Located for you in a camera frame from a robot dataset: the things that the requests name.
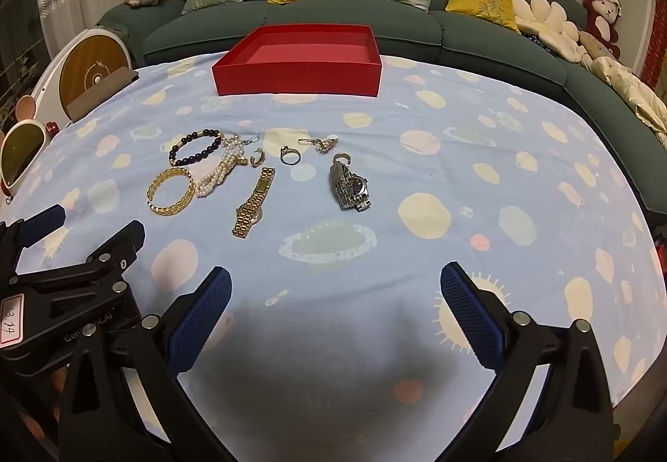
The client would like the cream quilted blanket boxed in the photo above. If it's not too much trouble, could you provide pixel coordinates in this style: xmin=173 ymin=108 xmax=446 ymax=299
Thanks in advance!
xmin=589 ymin=57 xmax=667 ymax=150

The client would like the green sectional sofa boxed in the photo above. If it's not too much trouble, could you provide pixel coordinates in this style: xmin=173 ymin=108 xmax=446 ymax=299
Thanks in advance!
xmin=100 ymin=0 xmax=666 ymax=220

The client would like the cream flower cushion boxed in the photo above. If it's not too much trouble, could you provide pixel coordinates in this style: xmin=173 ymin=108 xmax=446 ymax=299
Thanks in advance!
xmin=512 ymin=0 xmax=586 ymax=64

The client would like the white mouse-ear mirror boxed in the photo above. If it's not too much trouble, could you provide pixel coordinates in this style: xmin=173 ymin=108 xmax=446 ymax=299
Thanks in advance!
xmin=1 ymin=95 xmax=52 ymax=204

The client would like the black bead bracelet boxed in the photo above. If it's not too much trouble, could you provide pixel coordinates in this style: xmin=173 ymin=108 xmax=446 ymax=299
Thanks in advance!
xmin=167 ymin=128 xmax=225 ymax=168

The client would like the red jewelry tray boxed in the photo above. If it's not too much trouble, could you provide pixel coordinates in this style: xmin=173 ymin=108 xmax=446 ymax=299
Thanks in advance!
xmin=211 ymin=23 xmax=382 ymax=96

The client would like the small gold hoop earring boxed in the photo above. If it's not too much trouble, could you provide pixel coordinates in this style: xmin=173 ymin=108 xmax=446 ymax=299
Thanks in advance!
xmin=250 ymin=148 xmax=266 ymax=167

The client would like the gold chain bracelet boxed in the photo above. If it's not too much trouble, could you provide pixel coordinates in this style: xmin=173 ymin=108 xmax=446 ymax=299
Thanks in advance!
xmin=145 ymin=167 xmax=196 ymax=217

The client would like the pearl bracelet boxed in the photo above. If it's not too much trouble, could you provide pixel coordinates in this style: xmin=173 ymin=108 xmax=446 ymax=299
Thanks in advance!
xmin=194 ymin=138 xmax=251 ymax=199

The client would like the beige small cushion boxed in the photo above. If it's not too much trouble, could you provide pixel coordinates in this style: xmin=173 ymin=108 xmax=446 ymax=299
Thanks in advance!
xmin=579 ymin=30 xmax=614 ymax=59

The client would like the white round wood-faced appliance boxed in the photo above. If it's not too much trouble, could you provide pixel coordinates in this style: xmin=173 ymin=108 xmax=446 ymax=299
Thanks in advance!
xmin=16 ymin=27 xmax=132 ymax=129

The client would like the gold wristwatch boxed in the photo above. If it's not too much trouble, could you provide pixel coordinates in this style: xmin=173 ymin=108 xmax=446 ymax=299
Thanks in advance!
xmin=232 ymin=167 xmax=276 ymax=239

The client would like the red plush monkey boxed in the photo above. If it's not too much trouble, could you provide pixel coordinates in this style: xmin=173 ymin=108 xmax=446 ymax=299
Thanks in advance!
xmin=582 ymin=0 xmax=622 ymax=58

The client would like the silver chain with charm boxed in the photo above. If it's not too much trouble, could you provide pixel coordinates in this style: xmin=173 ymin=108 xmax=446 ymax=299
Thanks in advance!
xmin=223 ymin=131 xmax=263 ymax=157

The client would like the blue patterned bedsheet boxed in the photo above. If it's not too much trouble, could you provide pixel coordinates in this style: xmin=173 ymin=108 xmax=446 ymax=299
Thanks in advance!
xmin=1 ymin=55 xmax=666 ymax=461

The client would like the silver wristwatch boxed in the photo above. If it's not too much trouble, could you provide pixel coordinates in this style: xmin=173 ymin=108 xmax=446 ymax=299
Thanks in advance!
xmin=329 ymin=162 xmax=371 ymax=212

